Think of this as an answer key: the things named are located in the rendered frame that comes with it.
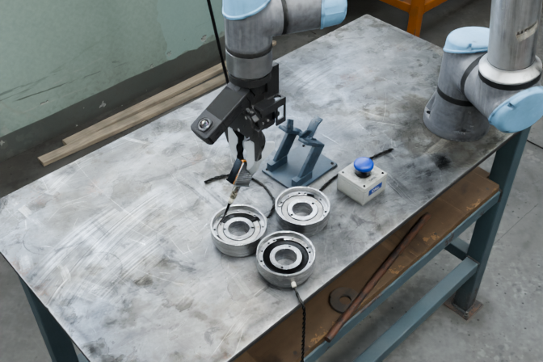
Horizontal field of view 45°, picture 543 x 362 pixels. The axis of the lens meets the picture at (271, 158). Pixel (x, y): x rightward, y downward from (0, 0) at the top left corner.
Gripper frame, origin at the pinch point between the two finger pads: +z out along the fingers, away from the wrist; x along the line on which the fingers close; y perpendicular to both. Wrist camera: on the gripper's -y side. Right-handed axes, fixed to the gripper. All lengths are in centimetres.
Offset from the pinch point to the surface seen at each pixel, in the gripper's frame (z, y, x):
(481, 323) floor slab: 93, 72, -27
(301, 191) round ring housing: 10.1, 10.7, -4.6
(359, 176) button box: 8.5, 20.6, -10.9
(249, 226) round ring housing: 10.2, -3.1, -4.3
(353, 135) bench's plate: 13.2, 34.8, 2.0
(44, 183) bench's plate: 13.0, -23.2, 36.9
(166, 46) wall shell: 74, 87, 150
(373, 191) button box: 10.9, 21.5, -14.2
